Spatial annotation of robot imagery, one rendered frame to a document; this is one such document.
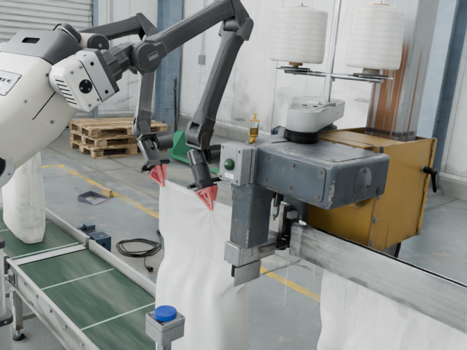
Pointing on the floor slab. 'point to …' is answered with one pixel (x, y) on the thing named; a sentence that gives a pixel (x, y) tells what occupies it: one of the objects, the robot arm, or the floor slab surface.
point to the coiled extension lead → (140, 251)
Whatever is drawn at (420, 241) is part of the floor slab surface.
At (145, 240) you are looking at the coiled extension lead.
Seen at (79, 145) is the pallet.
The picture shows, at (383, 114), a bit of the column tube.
